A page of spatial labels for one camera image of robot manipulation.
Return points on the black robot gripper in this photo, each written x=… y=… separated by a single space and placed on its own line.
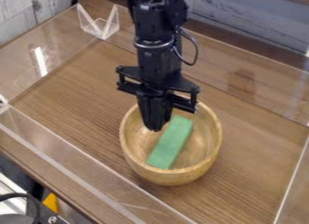
x=155 y=82

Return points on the green rectangular block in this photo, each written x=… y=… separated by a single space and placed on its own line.
x=170 y=143

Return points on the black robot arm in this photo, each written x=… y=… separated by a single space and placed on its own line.
x=158 y=20

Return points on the brown wooden bowl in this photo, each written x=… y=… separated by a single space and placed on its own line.
x=198 y=154

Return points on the clear acrylic tray walls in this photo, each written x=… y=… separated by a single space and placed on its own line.
x=59 y=129

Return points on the yellow label on equipment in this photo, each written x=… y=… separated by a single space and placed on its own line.
x=49 y=202

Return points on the black equipment with screw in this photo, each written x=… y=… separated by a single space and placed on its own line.
x=48 y=217

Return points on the clear acrylic corner bracket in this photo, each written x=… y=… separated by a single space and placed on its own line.
x=101 y=28

